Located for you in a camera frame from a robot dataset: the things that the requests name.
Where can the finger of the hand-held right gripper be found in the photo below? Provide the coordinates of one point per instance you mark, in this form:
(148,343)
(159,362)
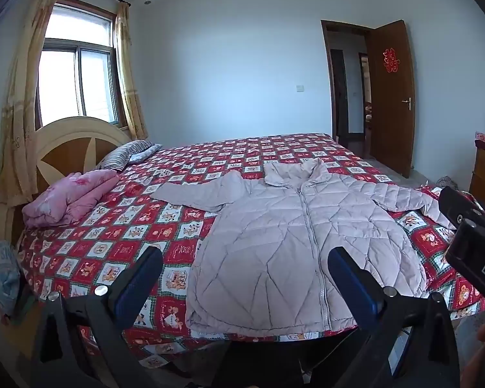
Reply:
(456,204)

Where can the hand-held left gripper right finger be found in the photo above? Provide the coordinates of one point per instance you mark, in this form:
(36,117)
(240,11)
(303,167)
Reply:
(353,287)

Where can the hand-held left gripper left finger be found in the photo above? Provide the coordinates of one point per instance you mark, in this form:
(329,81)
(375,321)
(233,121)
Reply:
(139,287)

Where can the pale pink puffer jacket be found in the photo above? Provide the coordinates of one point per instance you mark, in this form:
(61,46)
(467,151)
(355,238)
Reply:
(266,250)

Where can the grey cloth pile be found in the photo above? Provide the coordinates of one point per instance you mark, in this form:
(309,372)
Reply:
(448,182)

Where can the red printed blanket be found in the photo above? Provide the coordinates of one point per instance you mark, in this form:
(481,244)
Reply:
(105,218)

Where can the wooden door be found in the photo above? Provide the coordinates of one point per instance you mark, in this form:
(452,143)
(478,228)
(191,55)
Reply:
(388,129)

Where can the pink folded quilt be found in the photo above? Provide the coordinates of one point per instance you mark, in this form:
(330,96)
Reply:
(64,202)

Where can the striped pillow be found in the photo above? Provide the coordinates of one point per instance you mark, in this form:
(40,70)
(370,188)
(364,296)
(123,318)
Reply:
(121,154)

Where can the blue cloth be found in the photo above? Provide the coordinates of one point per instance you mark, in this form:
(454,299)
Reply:
(4,275)

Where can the wooden headboard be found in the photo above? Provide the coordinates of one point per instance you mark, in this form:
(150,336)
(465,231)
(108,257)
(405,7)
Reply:
(64,157)

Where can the red paper door decoration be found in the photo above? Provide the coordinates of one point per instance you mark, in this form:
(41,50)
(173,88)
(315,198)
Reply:
(390,60)

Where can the window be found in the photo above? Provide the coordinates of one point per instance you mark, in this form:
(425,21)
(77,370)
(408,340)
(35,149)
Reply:
(76,81)

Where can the wooden door frame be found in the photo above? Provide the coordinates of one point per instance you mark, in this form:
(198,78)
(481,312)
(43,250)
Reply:
(327,89)

